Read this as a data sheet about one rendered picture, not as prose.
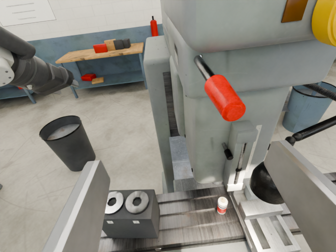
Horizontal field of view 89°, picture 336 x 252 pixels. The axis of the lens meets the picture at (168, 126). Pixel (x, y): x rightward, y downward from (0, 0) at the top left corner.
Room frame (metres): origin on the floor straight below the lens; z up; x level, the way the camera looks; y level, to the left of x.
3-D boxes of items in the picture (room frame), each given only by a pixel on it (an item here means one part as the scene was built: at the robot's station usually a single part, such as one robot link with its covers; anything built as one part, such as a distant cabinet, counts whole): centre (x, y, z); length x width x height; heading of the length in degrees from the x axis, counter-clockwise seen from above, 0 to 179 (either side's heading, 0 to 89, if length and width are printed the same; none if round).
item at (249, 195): (0.37, -0.33, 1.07); 0.06 x 0.05 x 0.06; 91
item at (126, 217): (0.36, 0.21, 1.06); 0.22 x 0.12 x 0.20; 83
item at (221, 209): (0.37, -0.19, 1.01); 0.04 x 0.04 x 0.11
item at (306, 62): (0.42, -0.16, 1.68); 0.34 x 0.24 x 0.10; 0
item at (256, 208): (0.32, -0.33, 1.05); 0.15 x 0.06 x 0.04; 91
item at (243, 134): (0.26, -0.15, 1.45); 0.04 x 0.04 x 0.21; 0
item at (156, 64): (0.99, -0.16, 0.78); 0.50 x 0.47 x 1.56; 0
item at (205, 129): (0.38, -0.16, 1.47); 0.21 x 0.19 x 0.32; 90
